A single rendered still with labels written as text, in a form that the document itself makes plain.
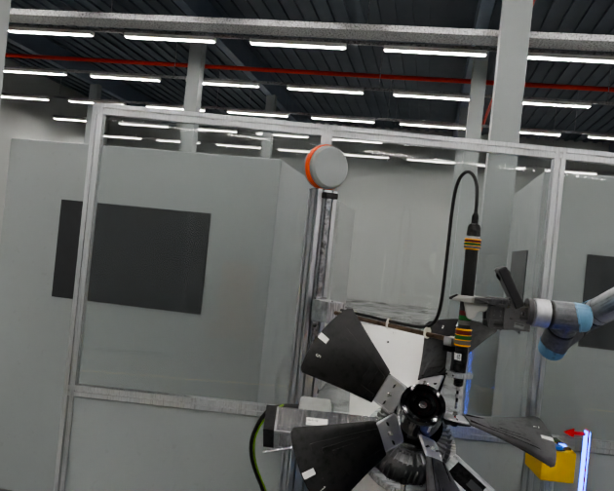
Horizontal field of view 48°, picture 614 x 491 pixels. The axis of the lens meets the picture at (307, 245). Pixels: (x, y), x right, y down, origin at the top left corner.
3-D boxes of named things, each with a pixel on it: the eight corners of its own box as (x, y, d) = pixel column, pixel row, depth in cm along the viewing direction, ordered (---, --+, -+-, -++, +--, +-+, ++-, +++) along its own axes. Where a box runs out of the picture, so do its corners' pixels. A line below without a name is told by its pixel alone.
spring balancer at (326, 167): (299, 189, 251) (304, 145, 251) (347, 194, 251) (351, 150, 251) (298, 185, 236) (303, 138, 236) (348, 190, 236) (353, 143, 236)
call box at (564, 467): (523, 468, 220) (526, 434, 220) (556, 472, 219) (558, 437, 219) (539, 485, 204) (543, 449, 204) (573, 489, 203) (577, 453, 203)
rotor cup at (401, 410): (388, 447, 183) (395, 426, 173) (389, 397, 192) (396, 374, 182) (442, 453, 183) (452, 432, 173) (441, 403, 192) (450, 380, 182)
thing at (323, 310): (308, 321, 238) (311, 296, 238) (325, 321, 242) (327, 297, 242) (326, 325, 229) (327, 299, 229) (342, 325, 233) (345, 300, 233)
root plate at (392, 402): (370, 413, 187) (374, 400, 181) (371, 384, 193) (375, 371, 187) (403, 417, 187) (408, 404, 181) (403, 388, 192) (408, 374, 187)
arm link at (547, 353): (577, 349, 195) (591, 323, 187) (552, 367, 190) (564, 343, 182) (555, 330, 199) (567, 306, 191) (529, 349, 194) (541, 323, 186)
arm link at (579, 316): (586, 341, 183) (597, 321, 177) (544, 336, 183) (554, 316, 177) (580, 318, 189) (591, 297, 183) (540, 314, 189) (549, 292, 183)
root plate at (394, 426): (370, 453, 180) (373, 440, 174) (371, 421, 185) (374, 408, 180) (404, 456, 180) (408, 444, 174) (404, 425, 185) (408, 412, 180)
